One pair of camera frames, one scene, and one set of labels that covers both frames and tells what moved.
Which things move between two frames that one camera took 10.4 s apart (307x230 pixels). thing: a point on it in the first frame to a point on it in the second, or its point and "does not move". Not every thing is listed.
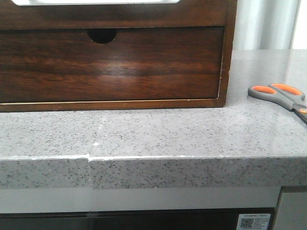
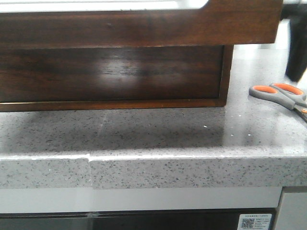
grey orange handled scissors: [284, 95] does not move
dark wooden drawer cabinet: [85, 57] does not move
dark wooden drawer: [43, 65] to [222, 22]
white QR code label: [256, 221] does not move
